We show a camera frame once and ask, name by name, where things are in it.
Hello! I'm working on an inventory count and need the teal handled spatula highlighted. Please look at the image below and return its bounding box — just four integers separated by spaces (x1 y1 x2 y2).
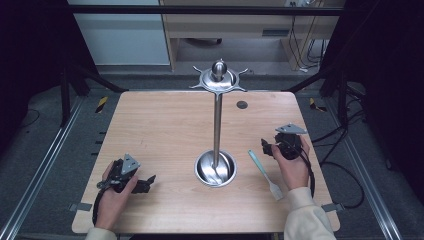
247 148 285 202

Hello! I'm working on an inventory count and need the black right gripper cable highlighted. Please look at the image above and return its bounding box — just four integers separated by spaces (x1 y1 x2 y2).
281 140 317 198

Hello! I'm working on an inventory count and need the black metal frame stand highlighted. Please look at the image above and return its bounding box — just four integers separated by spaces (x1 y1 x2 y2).
283 61 350 132
59 63 130 128

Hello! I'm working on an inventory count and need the black floor cable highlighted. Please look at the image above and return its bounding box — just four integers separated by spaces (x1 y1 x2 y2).
311 109 367 210

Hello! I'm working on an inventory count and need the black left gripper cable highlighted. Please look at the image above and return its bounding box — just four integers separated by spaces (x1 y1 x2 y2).
91 188 108 227

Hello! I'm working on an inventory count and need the person's left hand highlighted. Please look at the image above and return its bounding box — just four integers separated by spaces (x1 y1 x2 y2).
94 161 140 232

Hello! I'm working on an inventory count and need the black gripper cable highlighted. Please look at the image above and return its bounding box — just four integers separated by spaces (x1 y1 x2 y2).
281 140 317 198
91 188 108 227

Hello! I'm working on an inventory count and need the stainless steel utensil rack stand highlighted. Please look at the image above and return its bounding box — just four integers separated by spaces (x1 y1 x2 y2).
188 58 250 189

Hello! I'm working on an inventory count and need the yellow black striped tape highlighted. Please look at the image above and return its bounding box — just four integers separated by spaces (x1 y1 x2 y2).
308 97 328 113
95 95 110 114

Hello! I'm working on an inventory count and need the aluminium floor rail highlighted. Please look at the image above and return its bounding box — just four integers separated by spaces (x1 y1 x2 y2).
324 96 405 240
0 95 85 240

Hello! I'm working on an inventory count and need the black hanging cables bundle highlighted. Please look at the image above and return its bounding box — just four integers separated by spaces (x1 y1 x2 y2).
287 14 330 73

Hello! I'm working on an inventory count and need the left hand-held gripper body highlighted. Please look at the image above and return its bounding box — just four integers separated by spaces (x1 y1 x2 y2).
96 152 142 194

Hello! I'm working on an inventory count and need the grey table clamp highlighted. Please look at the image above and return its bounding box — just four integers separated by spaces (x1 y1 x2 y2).
68 202 93 213
321 202 346 214

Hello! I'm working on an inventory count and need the wooden desk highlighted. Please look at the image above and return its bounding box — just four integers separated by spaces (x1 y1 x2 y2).
159 0 346 72

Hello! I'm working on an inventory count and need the person's right hand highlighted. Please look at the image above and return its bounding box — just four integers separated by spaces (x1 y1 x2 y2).
270 135 312 192

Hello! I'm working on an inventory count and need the dark curtain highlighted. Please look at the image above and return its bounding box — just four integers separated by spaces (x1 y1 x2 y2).
0 0 98 155
319 0 424 196

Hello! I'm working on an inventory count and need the white cabinet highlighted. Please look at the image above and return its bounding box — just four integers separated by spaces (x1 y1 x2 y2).
67 0 171 66

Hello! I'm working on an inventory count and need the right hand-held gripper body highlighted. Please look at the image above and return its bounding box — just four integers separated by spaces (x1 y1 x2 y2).
273 122 308 161

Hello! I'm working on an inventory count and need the black horizontal frame bar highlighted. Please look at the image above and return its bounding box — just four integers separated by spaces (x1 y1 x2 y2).
65 5 345 16

